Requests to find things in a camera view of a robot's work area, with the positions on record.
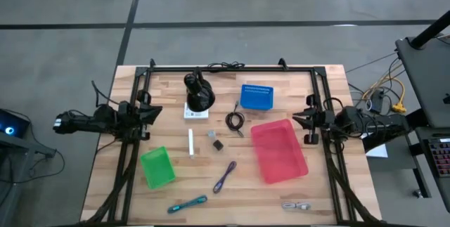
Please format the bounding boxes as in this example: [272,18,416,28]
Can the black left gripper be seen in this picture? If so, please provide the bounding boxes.
[118,89,163,141]

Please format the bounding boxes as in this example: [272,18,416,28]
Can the white printed box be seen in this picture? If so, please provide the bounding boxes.
[188,128,195,160]

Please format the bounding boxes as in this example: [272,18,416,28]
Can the white paper sheet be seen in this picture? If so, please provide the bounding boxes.
[365,144,389,159]

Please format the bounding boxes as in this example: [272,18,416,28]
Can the black cable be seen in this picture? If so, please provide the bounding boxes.
[224,100,246,138]

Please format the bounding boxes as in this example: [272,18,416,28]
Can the grey metal stand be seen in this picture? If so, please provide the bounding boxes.
[0,131,57,227]

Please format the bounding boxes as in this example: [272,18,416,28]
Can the purple braided cable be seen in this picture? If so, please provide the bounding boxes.
[212,160,238,195]

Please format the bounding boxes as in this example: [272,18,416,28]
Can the green plastic basket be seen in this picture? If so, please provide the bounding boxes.
[139,145,176,190]

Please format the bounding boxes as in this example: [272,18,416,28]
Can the computer with blue light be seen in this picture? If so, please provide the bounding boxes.
[0,108,31,138]

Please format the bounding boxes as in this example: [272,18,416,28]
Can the grey desk top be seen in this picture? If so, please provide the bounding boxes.
[395,35,450,129]

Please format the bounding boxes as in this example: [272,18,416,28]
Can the black keyboard desk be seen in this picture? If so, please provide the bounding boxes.
[414,127,450,214]

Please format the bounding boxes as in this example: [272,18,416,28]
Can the black aluminium frame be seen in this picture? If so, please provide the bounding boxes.
[80,58,387,227]

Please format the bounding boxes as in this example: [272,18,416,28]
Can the black power adapter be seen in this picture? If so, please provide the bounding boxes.
[371,89,387,114]

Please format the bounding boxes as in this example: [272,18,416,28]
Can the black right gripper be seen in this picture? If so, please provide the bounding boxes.
[292,93,337,145]

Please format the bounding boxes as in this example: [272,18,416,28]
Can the yellow cables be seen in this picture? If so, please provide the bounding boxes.
[361,63,408,114]

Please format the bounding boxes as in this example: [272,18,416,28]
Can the blue plastic basket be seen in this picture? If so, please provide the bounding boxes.
[239,84,275,111]

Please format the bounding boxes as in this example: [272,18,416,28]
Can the red plastic bin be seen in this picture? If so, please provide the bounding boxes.
[250,118,309,185]

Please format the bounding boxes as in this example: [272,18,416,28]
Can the backlit keyboard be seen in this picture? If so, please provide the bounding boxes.
[427,137,450,179]

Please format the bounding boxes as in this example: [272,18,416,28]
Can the teal braided cable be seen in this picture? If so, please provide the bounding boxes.
[167,194,208,214]

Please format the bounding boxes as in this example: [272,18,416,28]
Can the black lamp cord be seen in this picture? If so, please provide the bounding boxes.
[207,60,246,70]

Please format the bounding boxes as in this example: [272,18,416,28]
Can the black pole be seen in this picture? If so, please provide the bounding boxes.
[409,8,450,51]

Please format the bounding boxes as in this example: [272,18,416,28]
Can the white braided cable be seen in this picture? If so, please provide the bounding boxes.
[281,201,312,212]

